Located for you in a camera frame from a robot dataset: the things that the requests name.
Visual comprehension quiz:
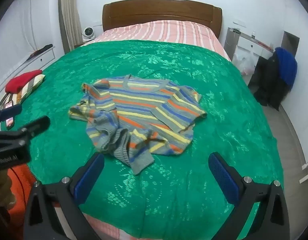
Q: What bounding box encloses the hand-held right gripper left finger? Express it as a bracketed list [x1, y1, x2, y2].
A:
[23, 152, 106, 240]

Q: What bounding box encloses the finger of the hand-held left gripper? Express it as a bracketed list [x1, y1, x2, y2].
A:
[0, 104, 23, 131]
[18, 116, 51, 143]

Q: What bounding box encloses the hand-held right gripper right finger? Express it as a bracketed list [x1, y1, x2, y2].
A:
[208, 151, 290, 240]

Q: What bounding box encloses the striped knit sweater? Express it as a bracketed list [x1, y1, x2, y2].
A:
[69, 74, 208, 175]

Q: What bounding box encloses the person's left forearm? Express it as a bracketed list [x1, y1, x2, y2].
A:
[0, 166, 11, 205]

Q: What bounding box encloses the striped folded cloth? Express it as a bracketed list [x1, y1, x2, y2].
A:
[9, 74, 46, 105]

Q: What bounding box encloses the red knit hat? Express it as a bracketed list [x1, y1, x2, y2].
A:
[5, 69, 43, 93]

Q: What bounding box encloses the orange cloth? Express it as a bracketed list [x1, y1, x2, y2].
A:
[8, 164, 42, 230]

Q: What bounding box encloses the white bedside cabinet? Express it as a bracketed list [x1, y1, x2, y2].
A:
[0, 44, 56, 94]

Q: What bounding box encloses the dark flat item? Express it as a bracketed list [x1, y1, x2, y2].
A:
[27, 44, 53, 61]

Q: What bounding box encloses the green blanket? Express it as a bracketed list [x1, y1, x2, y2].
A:
[0, 40, 284, 240]

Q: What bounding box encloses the small white fan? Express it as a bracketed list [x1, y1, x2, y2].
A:
[81, 27, 96, 40]

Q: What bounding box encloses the beige curtain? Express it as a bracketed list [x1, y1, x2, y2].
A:
[59, 0, 82, 54]

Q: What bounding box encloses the white plastic bag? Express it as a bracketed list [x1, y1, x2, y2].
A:
[232, 51, 257, 76]

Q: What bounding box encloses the blue jacket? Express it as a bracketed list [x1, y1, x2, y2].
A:
[274, 47, 298, 90]

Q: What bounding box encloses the white desk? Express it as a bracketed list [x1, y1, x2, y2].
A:
[226, 26, 275, 55]

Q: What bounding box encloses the brown wooden headboard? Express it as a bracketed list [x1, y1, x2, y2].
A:
[102, 0, 223, 40]

